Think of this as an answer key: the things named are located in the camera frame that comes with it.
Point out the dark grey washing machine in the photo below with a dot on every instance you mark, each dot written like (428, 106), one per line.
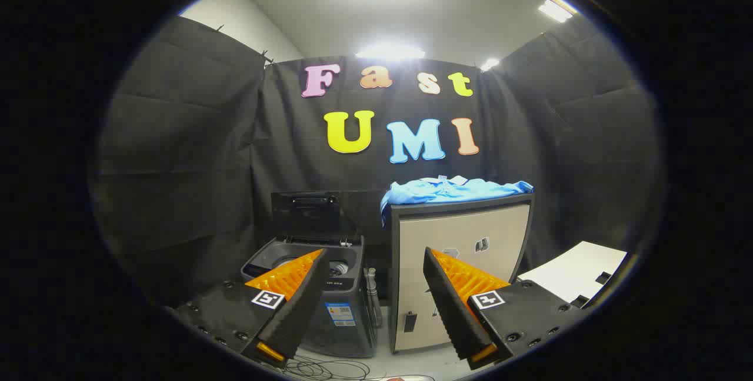
(347, 293)

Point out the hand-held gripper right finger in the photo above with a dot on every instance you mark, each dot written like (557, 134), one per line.
(450, 304)

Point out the beige cabinet with black frame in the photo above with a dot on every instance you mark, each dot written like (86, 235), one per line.
(459, 234)

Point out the light blue polo shirt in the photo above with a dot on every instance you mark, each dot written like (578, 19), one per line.
(447, 191)

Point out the ceiling light panel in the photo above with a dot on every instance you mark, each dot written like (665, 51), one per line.
(489, 64)
(555, 10)
(389, 52)

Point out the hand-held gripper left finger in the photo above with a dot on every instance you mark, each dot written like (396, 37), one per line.
(303, 304)

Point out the white board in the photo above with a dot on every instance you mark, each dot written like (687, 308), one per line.
(579, 269)

